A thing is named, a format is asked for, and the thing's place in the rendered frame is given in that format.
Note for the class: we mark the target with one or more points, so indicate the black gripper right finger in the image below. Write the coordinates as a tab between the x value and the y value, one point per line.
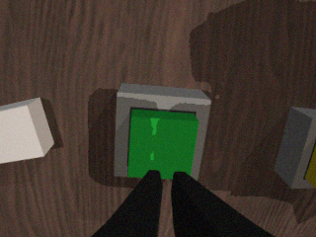
199	213

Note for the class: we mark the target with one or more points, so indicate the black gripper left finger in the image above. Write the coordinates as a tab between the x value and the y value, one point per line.
139	215

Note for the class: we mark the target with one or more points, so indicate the green button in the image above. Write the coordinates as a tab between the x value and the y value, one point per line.
159	128

